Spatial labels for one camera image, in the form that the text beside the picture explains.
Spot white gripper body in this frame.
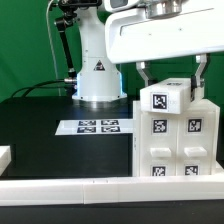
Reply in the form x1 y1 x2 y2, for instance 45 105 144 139
104 0 224 64

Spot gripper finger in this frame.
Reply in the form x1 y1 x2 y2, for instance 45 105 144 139
136 61 157 86
191 54 208 100

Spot small white cube block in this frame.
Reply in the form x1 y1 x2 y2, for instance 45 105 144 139
139 77 204 115

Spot white cabinet door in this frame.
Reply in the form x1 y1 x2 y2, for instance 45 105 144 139
140 112 178 176
176 112 215 176

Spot white cabinet body box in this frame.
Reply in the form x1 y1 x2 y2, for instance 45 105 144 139
133 99 220 177

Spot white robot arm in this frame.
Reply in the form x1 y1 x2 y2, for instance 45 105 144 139
58 0 224 102

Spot white flat top panel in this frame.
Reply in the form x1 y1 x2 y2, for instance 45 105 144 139
56 119 133 136

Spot white left border piece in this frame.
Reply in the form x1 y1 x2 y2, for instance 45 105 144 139
0 146 11 176

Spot grey thin cable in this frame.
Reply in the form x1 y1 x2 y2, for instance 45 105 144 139
45 0 62 97

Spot black cables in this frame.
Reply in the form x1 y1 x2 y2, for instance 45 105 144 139
10 78 78 98

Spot white right border rail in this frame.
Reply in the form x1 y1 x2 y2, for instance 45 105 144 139
212 162 224 175

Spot white border rail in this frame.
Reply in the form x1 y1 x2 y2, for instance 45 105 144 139
0 173 224 206
212 162 224 175

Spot white front border rail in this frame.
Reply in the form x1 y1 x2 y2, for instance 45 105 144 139
0 173 224 206

